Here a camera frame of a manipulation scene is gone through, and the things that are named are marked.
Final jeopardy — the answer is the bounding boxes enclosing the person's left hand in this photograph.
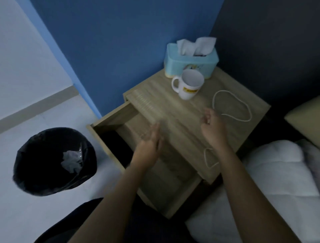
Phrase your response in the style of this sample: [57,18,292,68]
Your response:
[132,122,164,167]

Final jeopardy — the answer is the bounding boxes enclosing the person's right hand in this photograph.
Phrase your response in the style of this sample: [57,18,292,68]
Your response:
[200,108,228,150]

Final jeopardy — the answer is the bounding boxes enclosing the person's right forearm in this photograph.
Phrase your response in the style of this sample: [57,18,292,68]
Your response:
[210,141,302,243]

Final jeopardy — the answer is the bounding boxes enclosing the person's left forearm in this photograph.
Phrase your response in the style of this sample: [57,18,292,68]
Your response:
[65,158,157,243]

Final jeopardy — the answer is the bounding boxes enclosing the wooden bedside table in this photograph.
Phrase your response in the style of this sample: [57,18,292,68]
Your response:
[122,66,271,185]

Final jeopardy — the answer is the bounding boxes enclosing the wooden drawer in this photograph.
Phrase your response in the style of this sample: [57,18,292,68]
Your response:
[86,100,202,220]

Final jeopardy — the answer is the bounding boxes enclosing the white mug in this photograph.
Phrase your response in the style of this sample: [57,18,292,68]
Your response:
[171,69,205,101]

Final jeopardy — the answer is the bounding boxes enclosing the light blue tissue box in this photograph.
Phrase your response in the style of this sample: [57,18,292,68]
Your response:
[164,43,219,80]

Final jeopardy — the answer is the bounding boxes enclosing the crumpled white tissue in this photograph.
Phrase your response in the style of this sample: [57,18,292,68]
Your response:
[61,150,83,174]

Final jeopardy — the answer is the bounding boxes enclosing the white quilt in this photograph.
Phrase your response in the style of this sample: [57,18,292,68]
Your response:
[185,139,320,243]

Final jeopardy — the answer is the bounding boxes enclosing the beige pillow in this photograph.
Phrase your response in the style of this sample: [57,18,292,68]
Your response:
[284,95,320,148]

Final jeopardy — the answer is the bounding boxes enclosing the person's dark trousers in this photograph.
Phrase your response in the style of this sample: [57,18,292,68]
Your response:
[34,185,200,243]

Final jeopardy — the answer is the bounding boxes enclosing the black trash bin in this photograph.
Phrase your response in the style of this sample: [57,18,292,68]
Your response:
[12,127,97,197]

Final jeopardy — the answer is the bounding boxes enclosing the white cable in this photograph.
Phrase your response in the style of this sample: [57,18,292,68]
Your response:
[204,90,252,169]

